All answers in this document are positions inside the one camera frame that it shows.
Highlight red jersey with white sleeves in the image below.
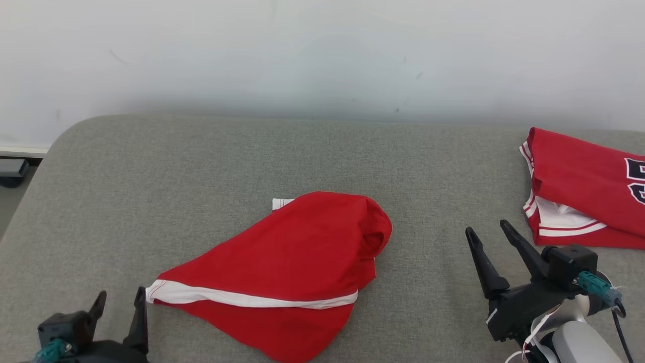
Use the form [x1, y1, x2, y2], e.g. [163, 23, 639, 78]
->
[519, 127, 645, 250]

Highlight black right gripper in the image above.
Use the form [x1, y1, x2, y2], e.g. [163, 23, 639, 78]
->
[465, 219, 608, 343]

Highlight white baseboard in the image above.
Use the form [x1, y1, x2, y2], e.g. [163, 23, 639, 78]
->
[0, 146, 49, 159]

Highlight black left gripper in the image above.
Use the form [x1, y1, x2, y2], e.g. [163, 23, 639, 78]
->
[20, 286, 150, 363]

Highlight black cable with teal plug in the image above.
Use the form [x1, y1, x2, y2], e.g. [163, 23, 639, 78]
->
[33, 338, 73, 363]
[577, 271, 633, 363]

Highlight grey fabric sofa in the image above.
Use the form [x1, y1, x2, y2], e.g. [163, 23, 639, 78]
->
[0, 113, 645, 363]

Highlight red shorts with white stripe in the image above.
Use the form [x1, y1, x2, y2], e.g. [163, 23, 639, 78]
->
[145, 191, 393, 363]

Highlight red white wire bundle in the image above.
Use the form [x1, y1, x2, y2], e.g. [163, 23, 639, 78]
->
[504, 302, 560, 363]

